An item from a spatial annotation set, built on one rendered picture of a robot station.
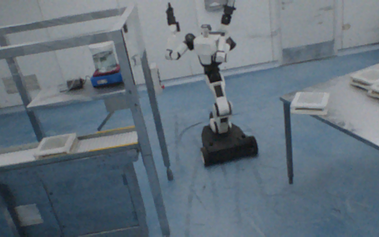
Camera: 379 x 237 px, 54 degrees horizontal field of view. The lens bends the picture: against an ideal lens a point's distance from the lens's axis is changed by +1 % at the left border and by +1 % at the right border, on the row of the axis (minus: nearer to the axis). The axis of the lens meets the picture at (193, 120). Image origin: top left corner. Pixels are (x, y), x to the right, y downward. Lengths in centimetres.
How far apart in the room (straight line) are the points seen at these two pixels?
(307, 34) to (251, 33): 94
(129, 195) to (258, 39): 418
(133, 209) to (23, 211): 80
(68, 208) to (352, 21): 538
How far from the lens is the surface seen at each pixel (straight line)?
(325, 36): 671
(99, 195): 287
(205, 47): 365
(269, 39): 641
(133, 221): 298
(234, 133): 409
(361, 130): 258
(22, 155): 298
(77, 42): 228
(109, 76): 245
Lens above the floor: 209
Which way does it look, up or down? 25 degrees down
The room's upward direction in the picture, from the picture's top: 10 degrees counter-clockwise
